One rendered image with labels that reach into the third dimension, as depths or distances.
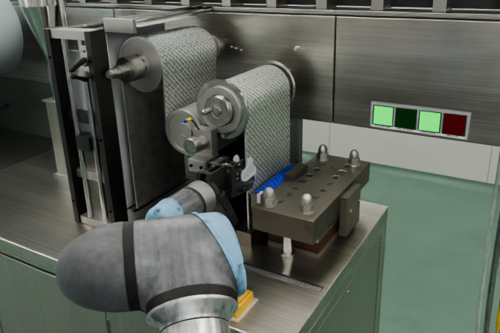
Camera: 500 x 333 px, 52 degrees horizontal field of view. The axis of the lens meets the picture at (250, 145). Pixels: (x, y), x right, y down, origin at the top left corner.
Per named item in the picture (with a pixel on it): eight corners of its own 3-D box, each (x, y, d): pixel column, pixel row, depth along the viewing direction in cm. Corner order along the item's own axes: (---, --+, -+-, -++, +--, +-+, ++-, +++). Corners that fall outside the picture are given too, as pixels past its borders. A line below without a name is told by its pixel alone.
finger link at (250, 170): (264, 152, 125) (244, 164, 118) (264, 174, 127) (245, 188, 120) (253, 149, 127) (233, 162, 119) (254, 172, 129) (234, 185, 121)
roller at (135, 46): (123, 89, 138) (117, 37, 134) (181, 70, 159) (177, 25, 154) (164, 94, 132) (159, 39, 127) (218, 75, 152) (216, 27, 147)
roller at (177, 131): (167, 150, 136) (163, 107, 132) (220, 123, 157) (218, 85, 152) (204, 157, 130) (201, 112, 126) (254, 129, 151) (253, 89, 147)
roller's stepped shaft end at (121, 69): (103, 81, 124) (101, 68, 123) (120, 76, 129) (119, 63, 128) (112, 82, 123) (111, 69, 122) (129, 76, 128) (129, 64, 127)
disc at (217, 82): (199, 134, 129) (193, 76, 124) (199, 134, 129) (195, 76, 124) (249, 143, 122) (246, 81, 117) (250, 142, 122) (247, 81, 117)
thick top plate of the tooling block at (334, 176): (252, 228, 125) (251, 206, 123) (318, 171, 157) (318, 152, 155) (312, 244, 117) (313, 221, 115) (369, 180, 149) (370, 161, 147)
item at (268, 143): (246, 199, 129) (244, 129, 122) (288, 166, 147) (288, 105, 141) (248, 199, 128) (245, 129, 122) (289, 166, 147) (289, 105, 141)
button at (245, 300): (208, 309, 108) (207, 299, 107) (226, 291, 113) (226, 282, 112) (236, 319, 104) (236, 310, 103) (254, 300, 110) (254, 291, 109)
